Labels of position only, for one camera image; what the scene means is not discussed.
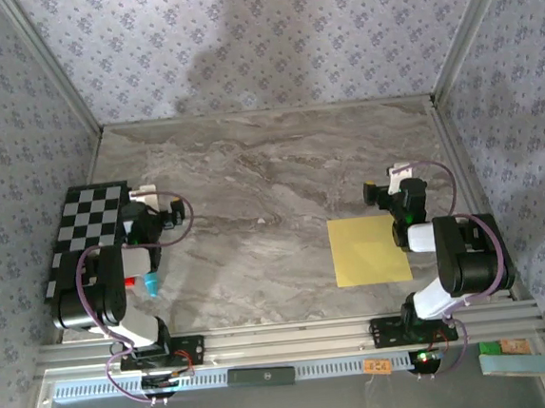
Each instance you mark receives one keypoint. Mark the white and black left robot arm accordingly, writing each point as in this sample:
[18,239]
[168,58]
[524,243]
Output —
[113,294]

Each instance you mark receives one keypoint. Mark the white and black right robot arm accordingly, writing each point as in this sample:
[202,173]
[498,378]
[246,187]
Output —
[468,263]

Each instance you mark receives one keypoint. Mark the black and grey checkerboard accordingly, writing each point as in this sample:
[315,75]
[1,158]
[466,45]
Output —
[87,215]

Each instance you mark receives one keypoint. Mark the red block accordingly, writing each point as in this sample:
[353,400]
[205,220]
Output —
[130,282]

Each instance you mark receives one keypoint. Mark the light blue tube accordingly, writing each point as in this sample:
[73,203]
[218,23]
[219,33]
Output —
[152,283]

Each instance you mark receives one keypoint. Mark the orange label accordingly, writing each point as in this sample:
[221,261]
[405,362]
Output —
[377,365]

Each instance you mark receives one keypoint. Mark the green packet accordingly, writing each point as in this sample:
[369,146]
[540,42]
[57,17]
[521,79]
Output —
[489,348]

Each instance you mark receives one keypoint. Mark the dark rectangular device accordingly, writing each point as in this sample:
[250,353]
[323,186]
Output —
[261,377]

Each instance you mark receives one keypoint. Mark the orange-brown card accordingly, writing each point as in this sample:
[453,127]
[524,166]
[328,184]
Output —
[516,346]

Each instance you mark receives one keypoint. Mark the blue-grey block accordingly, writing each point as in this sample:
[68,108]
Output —
[520,364]

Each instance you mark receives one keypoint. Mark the grey metal tray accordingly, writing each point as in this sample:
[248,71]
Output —
[319,405]

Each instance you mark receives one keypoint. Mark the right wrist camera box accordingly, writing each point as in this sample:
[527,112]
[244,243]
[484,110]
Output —
[397,179]

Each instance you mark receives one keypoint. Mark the aluminium side rail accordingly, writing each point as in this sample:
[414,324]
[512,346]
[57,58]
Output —
[458,159]

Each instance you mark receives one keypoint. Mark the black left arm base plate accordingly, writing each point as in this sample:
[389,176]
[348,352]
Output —
[194,349]

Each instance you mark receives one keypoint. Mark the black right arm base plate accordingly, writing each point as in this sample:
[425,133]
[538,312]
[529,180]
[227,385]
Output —
[384,332]

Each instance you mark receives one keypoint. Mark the aluminium mounting rail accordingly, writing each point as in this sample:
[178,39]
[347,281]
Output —
[289,338]

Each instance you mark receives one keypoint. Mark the aluminium frame post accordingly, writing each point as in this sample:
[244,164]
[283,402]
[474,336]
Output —
[52,65]
[471,29]

